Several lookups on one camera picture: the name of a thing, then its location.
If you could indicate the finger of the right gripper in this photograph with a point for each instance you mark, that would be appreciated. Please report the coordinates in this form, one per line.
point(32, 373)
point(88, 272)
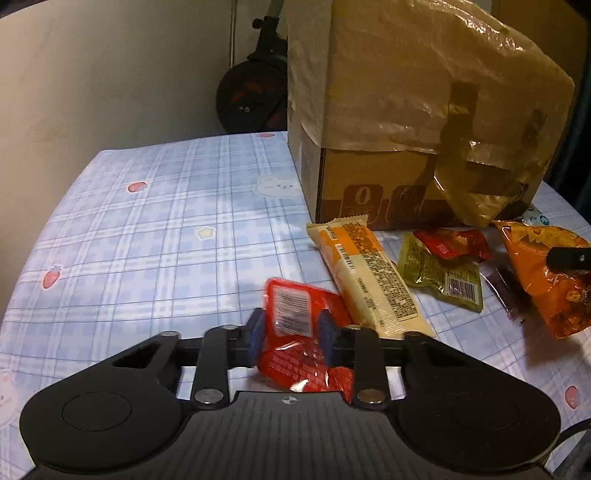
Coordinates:
point(569, 259)

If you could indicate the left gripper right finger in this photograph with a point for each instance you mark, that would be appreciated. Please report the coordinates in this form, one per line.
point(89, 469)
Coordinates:
point(358, 348)

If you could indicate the orange chip bag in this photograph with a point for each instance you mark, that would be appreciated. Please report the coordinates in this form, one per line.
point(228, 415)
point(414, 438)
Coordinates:
point(562, 299)

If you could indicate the olive green snack packet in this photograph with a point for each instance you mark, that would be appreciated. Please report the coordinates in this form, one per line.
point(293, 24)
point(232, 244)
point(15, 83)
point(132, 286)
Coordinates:
point(456, 281)

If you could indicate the dark brown snack packet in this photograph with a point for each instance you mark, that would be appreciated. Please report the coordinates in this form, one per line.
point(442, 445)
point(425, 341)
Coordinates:
point(507, 288)

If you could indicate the blue plaid bed sheet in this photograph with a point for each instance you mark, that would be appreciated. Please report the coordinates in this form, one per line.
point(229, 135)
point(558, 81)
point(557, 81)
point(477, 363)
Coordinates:
point(182, 237)

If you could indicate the brown cardboard box with liner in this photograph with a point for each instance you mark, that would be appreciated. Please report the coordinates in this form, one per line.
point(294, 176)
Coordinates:
point(418, 114)

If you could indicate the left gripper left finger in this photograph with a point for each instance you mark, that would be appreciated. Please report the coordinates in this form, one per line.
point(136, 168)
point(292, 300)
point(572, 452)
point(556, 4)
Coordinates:
point(222, 349)

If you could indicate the white blue snack packet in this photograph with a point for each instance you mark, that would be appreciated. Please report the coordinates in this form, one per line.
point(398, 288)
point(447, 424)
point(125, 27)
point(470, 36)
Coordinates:
point(532, 216)

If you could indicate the black exercise bike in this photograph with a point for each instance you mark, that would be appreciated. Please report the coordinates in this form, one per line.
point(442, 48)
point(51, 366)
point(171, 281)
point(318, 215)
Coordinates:
point(252, 95)

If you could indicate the beige orange snack bar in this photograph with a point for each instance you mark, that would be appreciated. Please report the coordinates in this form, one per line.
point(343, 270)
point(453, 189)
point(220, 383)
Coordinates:
point(373, 290)

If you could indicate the small red snack packet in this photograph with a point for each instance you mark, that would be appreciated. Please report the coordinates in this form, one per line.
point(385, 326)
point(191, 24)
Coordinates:
point(452, 244)

